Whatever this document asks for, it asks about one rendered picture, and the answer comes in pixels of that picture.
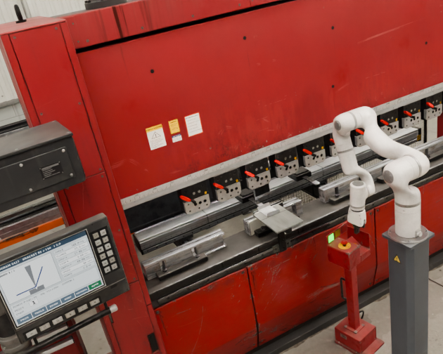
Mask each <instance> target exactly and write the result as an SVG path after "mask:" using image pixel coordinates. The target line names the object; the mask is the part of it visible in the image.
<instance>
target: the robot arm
mask: <svg viewBox="0 0 443 354"><path fill-rule="evenodd" d="M333 126H334V127H333V140H334V143H335V147H336V150H337V153H338V157H339V160H340V164H341V167H342V170H343V173H344V174H345V175H357V176H358V177H360V179H361V181H352V182H351V183H350V198H349V211H348V215H347V220H348V222H350V223H351V224H352V225H353V227H354V234H357V233H359V232H360V228H365V224H366V212H365V201H366V198H367V197H370V196H371V195H373V194H374V193H375V185H374V182H373V179H372V176H371V174H370V173H369V172H367V170H365V169H363V168H361V167H360V166H359V165H358V164H357V159H356V156H355V153H354V148H353V145H352V141H351V138H350V131H352V130H355V129H357V128H363V129H364V130H365V131H364V142H365V144H367V146H369V147H370V149H372V151H374V152H375V153H377V154H378V155H380V156H382V157H385V158H388V159H393V160H394V161H392V162H390V163H389V164H387V165H386V166H385V168H384V169H383V180H384V181H385V182H386V183H387V184H388V185H389V186H390V187H391V188H392V190H393V192H394V216H395V224H394V225H392V226H391V227H390V228H389V230H388V235H389V237H390V238H391V239H392V240H394V241H395V242H398V243H402V244H418V243H420V242H423V241H425V240H426V239H427V238H428V230H427V228H426V227H424V226H423V225H421V197H420V190H419V189H418V188H417V187H415V186H412V185H409V182H410V181H412V180H414V179H417V178H419V177H421V176H423V175H425V174H426V173H427V172H428V170H429V168H430V162H429V160H428V158H427V157H426V156H425V155H424V154H423V153H422V152H419V151H418V150H415V149H413V148H412V147H408V146H406V145H402V144H400V143H397V142H395V141H393V140H392V139H391V138H390V137H388V136H387V135H386V134H385V133H384V132H383V131H382V130H381V129H380V128H379V126H378V124H377V115H376V113H375V111H374V110H373V109H371V108H370V107H366V106H364V107H358V108H356V109H353V110H350V111H348V112H344V113H342V114H339V115H338V116H337V117H336V118H335V119H334V120H333Z"/></svg>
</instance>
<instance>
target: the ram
mask: <svg viewBox="0 0 443 354"><path fill-rule="evenodd" d="M76 54H77V57H78V61H79V64H80V67H81V70H82V74H83V77H84V81H85V84H86V88H87V91H88V93H89V97H90V100H91V104H92V107H93V109H94V114H95V116H96V121H97V123H98V127H99V130H100V133H101V137H102V140H103V144H104V147H105V151H106V153H107V156H108V160H109V163H110V167H111V170H112V173H113V177H114V179H115V184H116V186H117V191H118V193H119V196H120V199H124V198H127V197H130V196H132V195H135V194H138V193H140V192H143V191H146V190H149V189H151V188H155V187H157V186H159V185H163V184H165V183H168V182H171V181H174V180H176V179H179V178H182V177H184V176H187V175H190V174H192V173H195V172H198V171H201V170H203V169H207V168H209V167H211V166H215V165H217V164H221V163H223V162H226V161H229V160H231V159H234V158H237V157H239V156H242V155H246V154H247V153H250V152H254V151H255V150H259V149H261V148H265V147H267V146H269V145H273V144H275V143H278V142H281V141H283V140H286V139H289V138H292V137H294V136H298V135H300V134H302V133H306V132H308V131H311V130H314V129H317V128H319V127H321V126H325V125H327V124H330V123H333V120H334V119H335V118H336V117H337V116H338V115H339V114H342V113H344V112H348V111H350V110H353V109H356V108H358V107H364V106H366V107H370V108H374V107H377V106H379V105H382V104H385V103H388V102H390V101H393V100H396V99H398V98H402V97H404V96H407V95H410V94H412V93H415V92H418V91H421V90H423V89H426V88H429V87H431V86H434V85H437V84H440V83H442V82H443V0H288V1H283V2H280V3H277V4H271V5H268V6H263V7H259V8H254V9H250V10H247V11H242V12H239V13H234V14H230V15H225V16H222V17H218V18H213V19H210V20H205V21H201V22H196V23H193V24H189V25H184V26H181V27H175V28H172V29H167V30H164V31H161V32H156V33H152V34H147V35H143V36H140V37H135V38H132V39H126V40H123V41H118V42H115V43H111V44H106V45H102V46H97V47H94V48H89V49H86V50H83V51H77V52H76ZM197 112H199V114H200V120H201V124H202V128H203V133H199V134H197V135H194V136H191V137H188V132H187V128H186V122H185V119H184V117H185V116H188V115H190V114H195V113H197ZM175 119H177V120H178V123H179V129H180V131H179V132H176V133H173V134H171V131H170V128H169V121H172V120H175ZM159 124H162V129H163V133H164V136H165V141H166V144H167V145H165V146H162V147H159V148H156V149H154V150H151V149H150V144H149V141H148V136H147V133H146V129H147V128H150V127H152V126H157V125H159ZM332 132H333V128H331V129H328V130H325V131H322V132H320V133H316V134H314V135H312V136H308V137H306V138H303V139H301V140H297V141H295V142H293V143H289V144H287V145H284V146H282V147H278V148H276V149H274V150H270V151H268V152H265V153H262V154H260V155H257V156H255V157H251V158H249V159H246V160H243V161H241V162H238V163H236V164H232V165H230V166H227V167H224V168H223V169H219V170H217V171H213V172H211V173H208V174H205V175H204V176H200V177H197V178H194V179H192V180H190V181H186V182H184V183H181V184H178V185H175V186H173V187H171V188H167V189H165V190H162V191H159V192H157V193H154V194H151V195H149V196H146V197H143V198H141V199H138V200H135V201H133V202H130V203H127V204H124V205H122V207H123V209H124V210H125V209H128V208H131V207H134V206H136V205H139V204H142V203H144V202H147V201H150V200H152V199H155V198H157V197H161V196H163V195H166V194H168V193H171V192H174V191H176V190H179V189H182V188H185V187H187V186H190V185H192V184H195V183H198V182H200V181H203V180H206V179H208V178H211V177H214V176H217V175H219V174H221V173H225V172H227V171H230V170H232V169H236V168H238V167H240V166H244V165H246V164H249V163H251V162H255V161H257V160H259V159H262V158H265V157H268V156H270V155H273V154H276V153H278V152H281V151H284V150H287V149H289V148H292V147H295V146H296V145H300V144H303V143H306V142H308V141H310V140H314V139H315V138H319V137H321V136H324V135H326V134H329V133H332ZM178 134H181V138H182V140H179V141H177V142H174V143H173V140H172V136H175V135H178Z"/></svg>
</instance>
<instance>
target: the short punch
mask: <svg viewBox="0 0 443 354"><path fill-rule="evenodd" d="M253 192H254V196H255V199H259V198H261V197H264V196H266V195H269V192H270V189H269V184H266V185H263V186H261V187H259V188H256V189H254V190H253Z"/></svg>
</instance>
